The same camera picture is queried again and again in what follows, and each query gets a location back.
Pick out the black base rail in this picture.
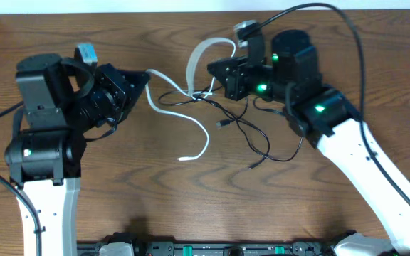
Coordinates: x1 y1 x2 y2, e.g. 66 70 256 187
77 233 337 256

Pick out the white usb cable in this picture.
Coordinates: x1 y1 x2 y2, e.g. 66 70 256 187
144 37 238 162

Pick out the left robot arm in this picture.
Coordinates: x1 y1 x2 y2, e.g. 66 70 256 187
5 53 149 255

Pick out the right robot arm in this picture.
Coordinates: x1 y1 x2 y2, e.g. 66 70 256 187
207 30 410 255

